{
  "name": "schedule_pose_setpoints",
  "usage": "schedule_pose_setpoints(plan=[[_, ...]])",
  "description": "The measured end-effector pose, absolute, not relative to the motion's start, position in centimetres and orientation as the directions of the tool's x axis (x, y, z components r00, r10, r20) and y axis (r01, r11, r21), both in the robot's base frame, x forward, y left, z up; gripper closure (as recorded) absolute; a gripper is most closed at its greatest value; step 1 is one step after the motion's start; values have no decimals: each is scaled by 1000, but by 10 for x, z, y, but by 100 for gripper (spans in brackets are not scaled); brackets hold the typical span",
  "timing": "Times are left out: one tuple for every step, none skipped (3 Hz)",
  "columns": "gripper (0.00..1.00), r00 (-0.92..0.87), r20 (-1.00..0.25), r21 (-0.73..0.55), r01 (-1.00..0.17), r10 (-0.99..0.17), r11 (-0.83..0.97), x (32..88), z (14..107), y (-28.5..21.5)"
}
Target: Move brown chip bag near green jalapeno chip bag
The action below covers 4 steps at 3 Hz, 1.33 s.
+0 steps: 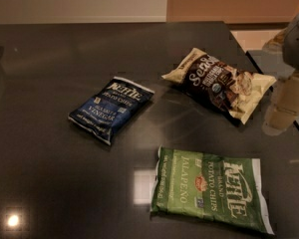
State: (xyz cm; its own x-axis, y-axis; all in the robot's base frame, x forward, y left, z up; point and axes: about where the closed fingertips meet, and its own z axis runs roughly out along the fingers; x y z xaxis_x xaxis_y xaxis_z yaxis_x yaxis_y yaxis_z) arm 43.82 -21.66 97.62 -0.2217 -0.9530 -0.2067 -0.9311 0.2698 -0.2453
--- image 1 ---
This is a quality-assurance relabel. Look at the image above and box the green jalapeno Kettle chip bag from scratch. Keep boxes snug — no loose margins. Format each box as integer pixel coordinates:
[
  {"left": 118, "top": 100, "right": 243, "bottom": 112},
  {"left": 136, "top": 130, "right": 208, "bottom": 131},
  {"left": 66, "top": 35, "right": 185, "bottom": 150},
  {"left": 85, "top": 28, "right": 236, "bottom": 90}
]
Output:
[{"left": 150, "top": 147, "right": 273, "bottom": 234}]

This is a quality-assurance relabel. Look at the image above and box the brown Sensible Portions chip bag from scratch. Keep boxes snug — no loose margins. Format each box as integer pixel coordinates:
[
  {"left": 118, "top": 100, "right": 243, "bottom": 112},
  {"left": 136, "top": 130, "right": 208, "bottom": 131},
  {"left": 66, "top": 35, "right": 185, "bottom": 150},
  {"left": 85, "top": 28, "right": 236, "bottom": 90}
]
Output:
[{"left": 162, "top": 48, "right": 276, "bottom": 124}]

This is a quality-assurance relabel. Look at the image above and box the blue Kettle chip bag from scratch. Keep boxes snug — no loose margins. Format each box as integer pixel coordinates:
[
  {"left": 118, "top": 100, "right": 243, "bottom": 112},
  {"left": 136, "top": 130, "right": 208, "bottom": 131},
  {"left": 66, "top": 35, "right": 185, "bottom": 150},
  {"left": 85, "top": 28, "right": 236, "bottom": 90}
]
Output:
[{"left": 68, "top": 77, "right": 154, "bottom": 145}]

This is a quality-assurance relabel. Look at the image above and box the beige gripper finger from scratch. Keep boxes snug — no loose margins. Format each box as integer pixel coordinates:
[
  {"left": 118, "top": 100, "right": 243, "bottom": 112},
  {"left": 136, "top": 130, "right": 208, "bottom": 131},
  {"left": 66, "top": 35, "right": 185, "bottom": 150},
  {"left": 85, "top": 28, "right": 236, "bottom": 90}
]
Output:
[{"left": 262, "top": 71, "right": 299, "bottom": 136}]

